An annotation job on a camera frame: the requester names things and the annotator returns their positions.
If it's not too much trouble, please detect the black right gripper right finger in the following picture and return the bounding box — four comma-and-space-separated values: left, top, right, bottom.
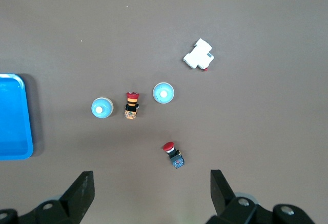
204, 169, 274, 224

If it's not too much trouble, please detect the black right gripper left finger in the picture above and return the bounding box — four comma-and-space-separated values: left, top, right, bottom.
19, 171, 95, 224

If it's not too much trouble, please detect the blue call bell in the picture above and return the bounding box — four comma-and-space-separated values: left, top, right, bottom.
152, 82, 175, 105
91, 97, 114, 119

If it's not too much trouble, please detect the blue plastic tray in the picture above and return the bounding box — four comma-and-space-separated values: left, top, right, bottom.
0, 73, 34, 161

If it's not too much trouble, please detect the red push button, black base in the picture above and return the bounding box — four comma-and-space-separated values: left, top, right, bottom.
162, 141, 186, 169

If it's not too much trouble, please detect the red emergency stop, orange base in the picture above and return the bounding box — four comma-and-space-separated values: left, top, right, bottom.
124, 91, 140, 120

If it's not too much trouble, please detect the white circuit breaker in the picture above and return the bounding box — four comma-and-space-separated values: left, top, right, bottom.
182, 38, 215, 72

